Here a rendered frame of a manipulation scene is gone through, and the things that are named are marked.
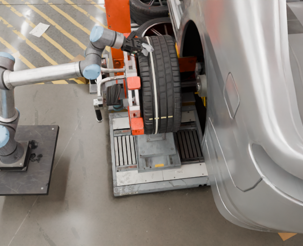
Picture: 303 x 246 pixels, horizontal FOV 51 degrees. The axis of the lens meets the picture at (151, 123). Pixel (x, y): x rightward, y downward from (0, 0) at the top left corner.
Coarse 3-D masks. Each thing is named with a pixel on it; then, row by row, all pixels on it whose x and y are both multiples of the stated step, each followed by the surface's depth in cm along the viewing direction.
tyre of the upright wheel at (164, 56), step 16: (160, 48) 193; (144, 64) 187; (160, 64) 187; (176, 64) 188; (144, 80) 185; (160, 80) 186; (176, 80) 187; (144, 96) 187; (160, 96) 187; (176, 96) 188; (144, 112) 192; (160, 112) 193; (176, 112) 194; (144, 128) 205; (160, 128) 205; (176, 128) 207
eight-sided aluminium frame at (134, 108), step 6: (126, 54) 197; (132, 54) 197; (126, 60) 195; (132, 60) 195; (126, 66) 192; (132, 66) 193; (126, 72) 189; (132, 72) 189; (126, 78) 189; (138, 96) 192; (138, 102) 193; (132, 108) 193; (138, 108) 194; (132, 114) 197; (138, 114) 198
